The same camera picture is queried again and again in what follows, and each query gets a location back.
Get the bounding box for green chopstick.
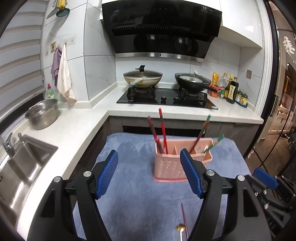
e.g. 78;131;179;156
203;134;225;153

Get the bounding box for small gold spoon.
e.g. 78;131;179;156
176;223;186;241

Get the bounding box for bright red chopstick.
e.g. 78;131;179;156
159;108;169;154

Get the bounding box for pink perforated utensil basket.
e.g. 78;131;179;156
153;138;213;183

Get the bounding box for blue plush table mat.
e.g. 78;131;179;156
72;132;253;241

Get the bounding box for brown chopstick in basket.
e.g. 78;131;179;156
147;116;164;154

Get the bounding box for black gas stove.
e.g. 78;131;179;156
117;87;218;110

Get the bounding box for green tray of jars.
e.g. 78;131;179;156
235;89;248;108

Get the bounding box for steel mixing bowl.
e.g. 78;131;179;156
25;99;58;130

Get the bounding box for dark soy sauce bottle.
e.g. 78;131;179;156
224;77;239;104

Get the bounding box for stainless steel sink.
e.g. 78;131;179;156
0;135;58;226

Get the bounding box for white hanging towel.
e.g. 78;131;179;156
57;45;77;106

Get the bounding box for beige wok with lid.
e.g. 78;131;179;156
123;65;163;88

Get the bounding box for black wok with lid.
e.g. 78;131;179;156
175;73;211;93

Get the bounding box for green dish soap bottle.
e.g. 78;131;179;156
46;83;56;99

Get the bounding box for yellow seasoning packet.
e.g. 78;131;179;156
211;72;220;86

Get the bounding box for clear plastic oil bottle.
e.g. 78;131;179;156
217;72;229;89

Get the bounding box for chrome faucet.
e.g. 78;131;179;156
1;133;25;158

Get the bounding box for purple hanging cloth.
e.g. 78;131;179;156
51;47;62;86

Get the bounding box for white window blinds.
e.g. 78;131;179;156
1;1;48;118

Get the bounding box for black range hood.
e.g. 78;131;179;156
102;1;222;62

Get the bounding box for teal hanging strainer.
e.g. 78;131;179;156
47;0;70;19

